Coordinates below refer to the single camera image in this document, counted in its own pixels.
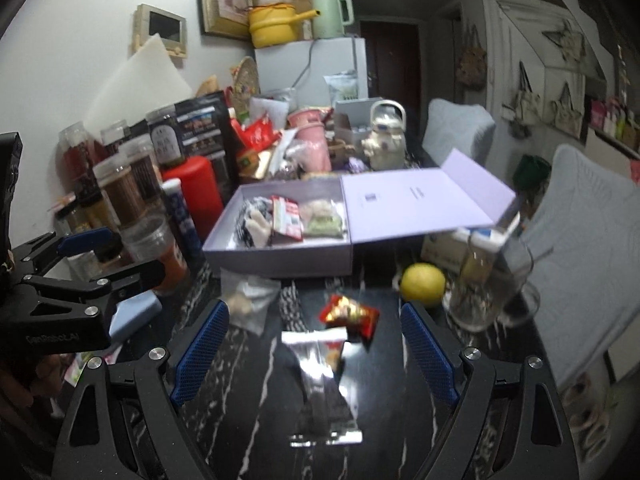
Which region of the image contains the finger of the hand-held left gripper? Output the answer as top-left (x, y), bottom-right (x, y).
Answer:
top-left (10, 227), bottom-right (123, 275)
top-left (20, 261), bottom-right (166, 319)

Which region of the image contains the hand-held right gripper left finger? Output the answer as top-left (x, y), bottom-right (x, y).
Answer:
top-left (52, 299), bottom-right (231, 480)

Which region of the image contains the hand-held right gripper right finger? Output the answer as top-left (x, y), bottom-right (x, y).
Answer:
top-left (400, 302), bottom-right (581, 480)

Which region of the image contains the clear zip bag white item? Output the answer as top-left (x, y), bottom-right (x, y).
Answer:
top-left (220, 267), bottom-right (282, 336)

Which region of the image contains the red gold candy wrapper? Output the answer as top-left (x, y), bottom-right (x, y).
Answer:
top-left (320, 295), bottom-right (381, 345)

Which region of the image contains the silver packet yellow label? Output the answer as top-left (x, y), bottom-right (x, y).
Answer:
top-left (281, 327), bottom-right (349, 376)

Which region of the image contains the silver foil packet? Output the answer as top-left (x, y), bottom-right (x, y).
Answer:
top-left (290, 360), bottom-right (363, 447)

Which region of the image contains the lavender gift box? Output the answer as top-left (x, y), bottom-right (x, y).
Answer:
top-left (202, 149), bottom-right (518, 279)

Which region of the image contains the green snack packet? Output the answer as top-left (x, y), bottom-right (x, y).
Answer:
top-left (304, 217), bottom-right (347, 239)

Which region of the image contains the light blue case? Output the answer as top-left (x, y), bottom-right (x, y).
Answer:
top-left (109, 291), bottom-right (163, 343)

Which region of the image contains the clear cup with orange contents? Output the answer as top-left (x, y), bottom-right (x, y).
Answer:
top-left (122, 215), bottom-right (191, 295)

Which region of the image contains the cluster of clear plastic jars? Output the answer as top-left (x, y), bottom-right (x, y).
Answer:
top-left (55, 107), bottom-right (183, 266)

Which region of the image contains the lemon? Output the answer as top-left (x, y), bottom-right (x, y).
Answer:
top-left (400, 262), bottom-right (447, 309)

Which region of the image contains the blue tablet tube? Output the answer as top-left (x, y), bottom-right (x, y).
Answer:
top-left (161, 178), bottom-right (202, 263)

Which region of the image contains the glass mug with cartoon print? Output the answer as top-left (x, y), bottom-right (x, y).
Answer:
top-left (442, 230), bottom-right (542, 333)

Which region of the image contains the red canister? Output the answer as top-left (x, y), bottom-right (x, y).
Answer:
top-left (160, 156), bottom-right (225, 241)

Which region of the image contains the red yellow carton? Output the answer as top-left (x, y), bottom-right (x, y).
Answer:
top-left (237, 150), bottom-right (261, 176)

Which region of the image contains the black printed pouch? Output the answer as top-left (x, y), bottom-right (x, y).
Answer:
top-left (174, 91), bottom-right (241, 196)

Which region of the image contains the kraft paper pouch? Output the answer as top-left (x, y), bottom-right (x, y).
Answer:
top-left (240, 152), bottom-right (281, 181)

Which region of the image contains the white foam board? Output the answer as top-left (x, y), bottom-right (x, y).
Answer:
top-left (85, 34), bottom-right (201, 131)

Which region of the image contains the grey quilted chair cushion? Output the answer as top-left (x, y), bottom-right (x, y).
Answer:
top-left (422, 99), bottom-right (496, 168)
top-left (520, 144), bottom-right (640, 386)

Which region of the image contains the bundle of purple sachets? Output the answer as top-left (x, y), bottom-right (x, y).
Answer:
top-left (270, 160), bottom-right (301, 181)

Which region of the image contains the red snack bag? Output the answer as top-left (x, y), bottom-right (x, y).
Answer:
top-left (232, 117), bottom-right (281, 153)

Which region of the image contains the dark green bag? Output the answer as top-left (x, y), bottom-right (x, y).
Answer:
top-left (514, 155), bottom-right (551, 196)

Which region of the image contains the printed white paper sheet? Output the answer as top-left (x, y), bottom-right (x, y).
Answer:
top-left (249, 96), bottom-right (291, 126)

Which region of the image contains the white cartoon water bottle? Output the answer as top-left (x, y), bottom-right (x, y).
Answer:
top-left (361, 100), bottom-right (407, 171)

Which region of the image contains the tall pink cup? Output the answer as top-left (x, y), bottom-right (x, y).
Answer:
top-left (295, 125), bottom-right (333, 173)

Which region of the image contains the beige ceramic mug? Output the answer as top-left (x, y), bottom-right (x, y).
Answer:
top-left (327, 137), bottom-right (356, 161)

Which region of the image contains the pink printed paper cup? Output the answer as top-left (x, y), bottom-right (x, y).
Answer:
top-left (287, 107), bottom-right (326, 128)

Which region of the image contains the open grey white carton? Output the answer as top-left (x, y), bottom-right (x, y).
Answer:
top-left (332, 97), bottom-right (386, 148)

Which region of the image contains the white mini fridge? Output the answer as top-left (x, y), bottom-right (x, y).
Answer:
top-left (254, 37), bottom-right (369, 106)

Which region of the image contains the canvas tote bag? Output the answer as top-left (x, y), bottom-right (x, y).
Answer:
top-left (505, 62), bottom-right (543, 138)
top-left (550, 82), bottom-right (586, 136)

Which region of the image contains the green white pouch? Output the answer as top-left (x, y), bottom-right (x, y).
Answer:
top-left (324, 71), bottom-right (360, 103)

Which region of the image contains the yellow pot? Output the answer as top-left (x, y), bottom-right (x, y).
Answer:
top-left (248, 2), bottom-right (317, 49)

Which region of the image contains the brown hanging tote bag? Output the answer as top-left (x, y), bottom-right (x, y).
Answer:
top-left (455, 25), bottom-right (488, 92)

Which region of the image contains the row of small bottles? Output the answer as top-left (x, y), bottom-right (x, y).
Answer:
top-left (587, 95), bottom-right (640, 151)

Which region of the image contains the dark wooden door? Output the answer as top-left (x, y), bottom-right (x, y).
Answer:
top-left (360, 20), bottom-right (421, 111)

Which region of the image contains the green electric kettle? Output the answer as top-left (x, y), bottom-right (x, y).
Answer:
top-left (311, 0), bottom-right (355, 40)

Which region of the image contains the beige wall intercom panel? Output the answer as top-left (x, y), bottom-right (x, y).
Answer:
top-left (131, 4), bottom-right (188, 58)

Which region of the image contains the black power cable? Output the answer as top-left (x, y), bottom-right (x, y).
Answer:
top-left (292, 40), bottom-right (318, 88)

